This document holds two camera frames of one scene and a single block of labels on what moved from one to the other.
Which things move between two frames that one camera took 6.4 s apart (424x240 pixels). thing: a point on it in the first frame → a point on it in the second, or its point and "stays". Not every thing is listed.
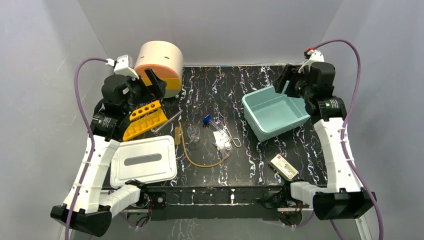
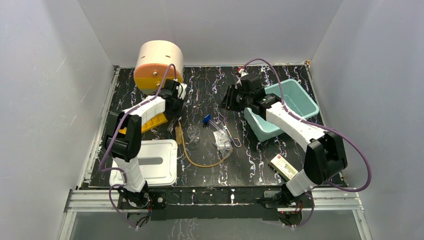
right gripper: [290, 73] → [227, 103]
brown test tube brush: [177, 133] stays
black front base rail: [252, 203] stays
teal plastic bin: [266, 112] stays
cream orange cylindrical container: [166, 59] stays
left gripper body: [141, 86] → [173, 108]
